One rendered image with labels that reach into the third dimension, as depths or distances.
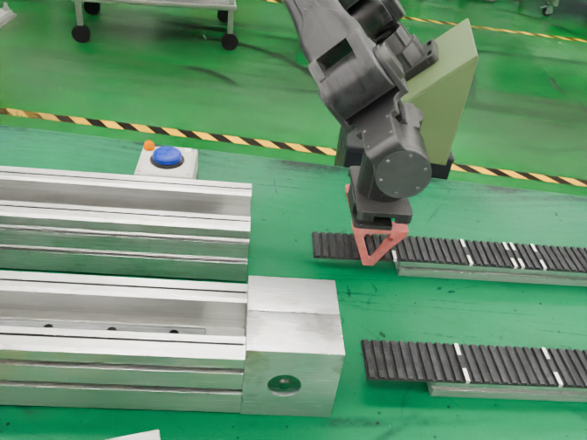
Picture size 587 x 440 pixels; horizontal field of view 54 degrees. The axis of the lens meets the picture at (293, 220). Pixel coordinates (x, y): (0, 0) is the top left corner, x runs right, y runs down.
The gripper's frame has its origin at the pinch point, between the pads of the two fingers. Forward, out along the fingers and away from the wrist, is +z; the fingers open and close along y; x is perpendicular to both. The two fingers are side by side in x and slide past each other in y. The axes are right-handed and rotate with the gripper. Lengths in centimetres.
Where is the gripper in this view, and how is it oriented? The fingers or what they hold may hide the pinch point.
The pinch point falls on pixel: (366, 246)
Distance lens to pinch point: 76.8
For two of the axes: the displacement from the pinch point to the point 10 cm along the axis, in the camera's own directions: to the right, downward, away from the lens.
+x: 9.9, 0.7, 0.9
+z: -1.1, 8.0, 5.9
